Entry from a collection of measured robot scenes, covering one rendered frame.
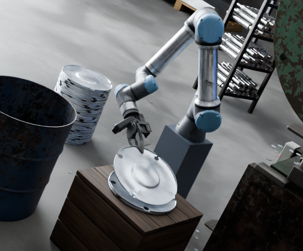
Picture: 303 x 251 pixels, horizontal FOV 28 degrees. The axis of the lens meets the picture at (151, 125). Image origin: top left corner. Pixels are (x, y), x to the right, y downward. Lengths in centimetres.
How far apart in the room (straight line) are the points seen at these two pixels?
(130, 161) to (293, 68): 77
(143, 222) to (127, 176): 22
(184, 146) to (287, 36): 93
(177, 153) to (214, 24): 67
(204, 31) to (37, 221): 108
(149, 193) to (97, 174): 23
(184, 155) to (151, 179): 44
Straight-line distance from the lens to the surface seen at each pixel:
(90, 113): 332
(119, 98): 268
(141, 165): 247
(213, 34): 257
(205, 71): 264
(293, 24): 214
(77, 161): 325
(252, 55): 486
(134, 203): 235
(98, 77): 345
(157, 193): 243
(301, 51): 212
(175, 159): 289
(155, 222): 232
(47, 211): 277
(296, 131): 258
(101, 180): 243
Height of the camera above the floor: 150
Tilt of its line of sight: 22 degrees down
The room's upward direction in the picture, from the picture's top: 24 degrees clockwise
